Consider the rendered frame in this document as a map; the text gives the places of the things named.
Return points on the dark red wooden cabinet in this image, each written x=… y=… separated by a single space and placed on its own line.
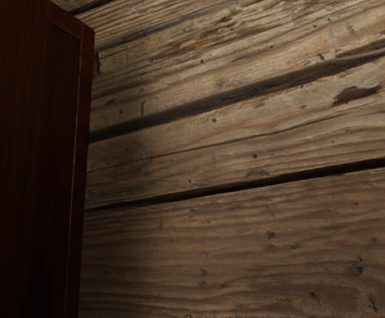
x=30 y=165

